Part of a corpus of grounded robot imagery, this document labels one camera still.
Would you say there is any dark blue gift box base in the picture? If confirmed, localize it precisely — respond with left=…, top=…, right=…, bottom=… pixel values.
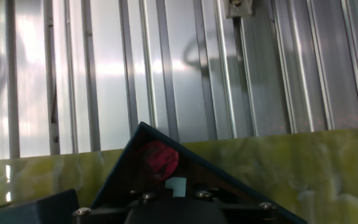
left=90, top=121, right=308, bottom=224

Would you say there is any green marble pattern mat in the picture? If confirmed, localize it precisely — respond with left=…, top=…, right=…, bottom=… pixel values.
left=0, top=126, right=358, bottom=224

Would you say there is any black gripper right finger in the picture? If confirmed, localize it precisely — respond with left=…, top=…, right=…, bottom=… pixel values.
left=194, top=187, right=278, bottom=224

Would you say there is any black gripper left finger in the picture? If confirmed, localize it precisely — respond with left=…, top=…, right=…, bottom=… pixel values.
left=71, top=189, right=160, bottom=224

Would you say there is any dark blue ribboned box lid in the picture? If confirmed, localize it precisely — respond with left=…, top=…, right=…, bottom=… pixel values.
left=0, top=188, right=81, bottom=224

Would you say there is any pink translucent plastic toy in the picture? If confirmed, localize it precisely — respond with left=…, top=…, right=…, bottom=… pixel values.
left=134, top=139, right=180, bottom=184

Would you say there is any light blue number one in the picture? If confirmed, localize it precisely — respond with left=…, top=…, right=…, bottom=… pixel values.
left=164, top=177, right=188, bottom=198

